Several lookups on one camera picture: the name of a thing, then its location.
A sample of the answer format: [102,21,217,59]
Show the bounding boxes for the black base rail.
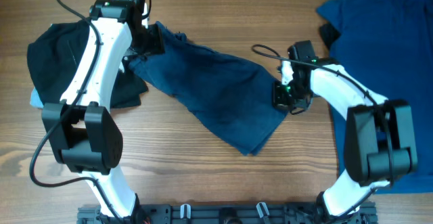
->
[76,202,378,224]

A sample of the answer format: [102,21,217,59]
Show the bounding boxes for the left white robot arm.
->
[41,0,164,223]

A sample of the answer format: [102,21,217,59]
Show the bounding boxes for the black folded clothes pile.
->
[27,20,148,108]

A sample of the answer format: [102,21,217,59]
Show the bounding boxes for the black garment under shirt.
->
[319,23,340,50]

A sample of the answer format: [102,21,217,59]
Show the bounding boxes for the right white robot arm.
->
[273,41,417,223]

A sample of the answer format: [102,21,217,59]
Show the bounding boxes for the light blue cloth corner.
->
[30,88,44,108]

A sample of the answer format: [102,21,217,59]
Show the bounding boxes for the navy blue shorts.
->
[129,22,287,155]

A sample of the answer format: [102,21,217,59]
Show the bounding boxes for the blue polo shirt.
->
[317,0,432,194]

